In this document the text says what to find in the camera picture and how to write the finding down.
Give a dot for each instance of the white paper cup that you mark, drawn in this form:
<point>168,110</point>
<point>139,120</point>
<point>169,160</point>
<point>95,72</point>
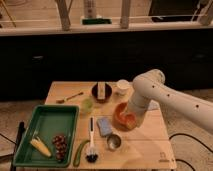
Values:
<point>122,86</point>

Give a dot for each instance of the green brush on shelf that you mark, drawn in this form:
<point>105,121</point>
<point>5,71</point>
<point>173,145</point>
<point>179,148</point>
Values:
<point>96,21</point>

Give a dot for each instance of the orange bowl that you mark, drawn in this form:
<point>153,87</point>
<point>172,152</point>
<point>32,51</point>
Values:
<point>124,118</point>

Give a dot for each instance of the wooden spoon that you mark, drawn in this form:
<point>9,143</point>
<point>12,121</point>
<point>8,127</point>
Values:
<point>60,101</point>

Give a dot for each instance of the yellow corn cob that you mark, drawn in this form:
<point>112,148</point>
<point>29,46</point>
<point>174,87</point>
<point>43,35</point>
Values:
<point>40,146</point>

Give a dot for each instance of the green plastic cup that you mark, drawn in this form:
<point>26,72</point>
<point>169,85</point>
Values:
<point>86,106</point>

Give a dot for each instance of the green plastic tray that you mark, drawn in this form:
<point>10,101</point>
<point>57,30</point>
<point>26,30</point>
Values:
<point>46,122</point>

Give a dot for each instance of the green chili pepper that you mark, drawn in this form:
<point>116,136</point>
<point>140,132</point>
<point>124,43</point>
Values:
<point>77,157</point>

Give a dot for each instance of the small metal cup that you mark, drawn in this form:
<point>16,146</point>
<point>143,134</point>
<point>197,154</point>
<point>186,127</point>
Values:
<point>113,142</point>

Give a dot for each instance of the dark red grapes bunch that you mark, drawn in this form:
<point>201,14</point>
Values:
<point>60,144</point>

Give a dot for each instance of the grey folded cloth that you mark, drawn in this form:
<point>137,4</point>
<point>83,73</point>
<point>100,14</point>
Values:
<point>153,106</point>

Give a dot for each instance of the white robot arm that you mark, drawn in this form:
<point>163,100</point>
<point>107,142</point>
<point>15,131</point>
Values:
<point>150,86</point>

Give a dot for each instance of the blue sponge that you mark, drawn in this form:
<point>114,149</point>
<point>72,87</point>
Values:
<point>104,126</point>

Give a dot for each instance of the dark bowl with wooden block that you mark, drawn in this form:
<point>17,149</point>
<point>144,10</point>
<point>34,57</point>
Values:
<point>101,92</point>

